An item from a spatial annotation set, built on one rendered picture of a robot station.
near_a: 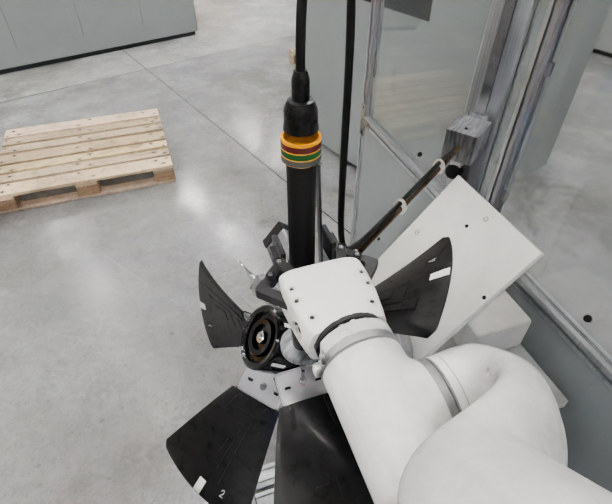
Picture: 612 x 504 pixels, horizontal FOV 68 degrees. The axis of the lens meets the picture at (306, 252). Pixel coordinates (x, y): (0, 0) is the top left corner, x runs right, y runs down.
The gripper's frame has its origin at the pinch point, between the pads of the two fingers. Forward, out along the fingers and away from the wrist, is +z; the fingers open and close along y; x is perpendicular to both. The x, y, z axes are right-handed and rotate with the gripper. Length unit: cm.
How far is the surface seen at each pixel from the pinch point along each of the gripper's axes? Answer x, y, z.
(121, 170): -138, -48, 264
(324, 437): -32.2, 0.1, -10.3
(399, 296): -12.1, 14.3, -2.4
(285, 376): -31.7, -2.6, 2.0
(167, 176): -147, -18, 260
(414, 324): -9.9, 12.6, -9.3
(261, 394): -40.8, -6.7, 5.3
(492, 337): -56, 54, 11
